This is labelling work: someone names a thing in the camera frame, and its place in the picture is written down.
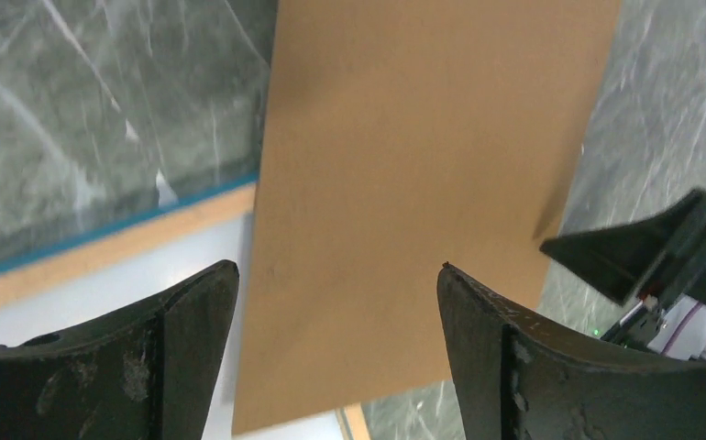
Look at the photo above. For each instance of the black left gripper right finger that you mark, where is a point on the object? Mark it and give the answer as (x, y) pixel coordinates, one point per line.
(520, 375)

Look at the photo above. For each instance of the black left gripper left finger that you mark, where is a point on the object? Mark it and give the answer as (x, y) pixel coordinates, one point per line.
(145, 371)

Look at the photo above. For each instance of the hot air balloon photo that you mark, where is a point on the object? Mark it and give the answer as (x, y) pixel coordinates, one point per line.
(107, 289)

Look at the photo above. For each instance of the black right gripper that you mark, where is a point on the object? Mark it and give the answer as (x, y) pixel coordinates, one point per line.
(656, 263)

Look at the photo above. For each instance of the brown cardboard backing board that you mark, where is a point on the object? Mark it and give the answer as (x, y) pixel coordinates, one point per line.
(401, 135)

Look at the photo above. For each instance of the blue wooden picture frame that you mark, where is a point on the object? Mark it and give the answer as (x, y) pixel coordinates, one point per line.
(174, 221)

